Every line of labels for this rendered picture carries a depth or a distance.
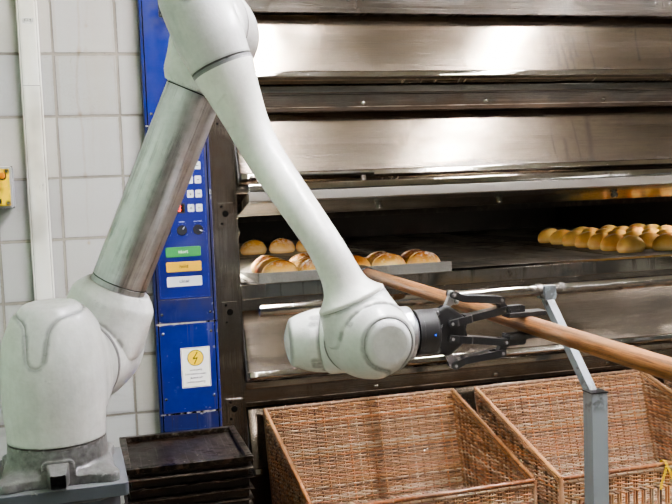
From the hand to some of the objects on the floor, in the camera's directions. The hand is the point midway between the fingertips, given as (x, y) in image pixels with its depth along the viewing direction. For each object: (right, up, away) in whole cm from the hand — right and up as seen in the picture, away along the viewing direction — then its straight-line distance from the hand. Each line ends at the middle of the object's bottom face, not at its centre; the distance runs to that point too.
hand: (524, 323), depth 159 cm
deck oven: (+1, -103, +211) cm, 234 cm away
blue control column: (-92, -109, +184) cm, 232 cm away
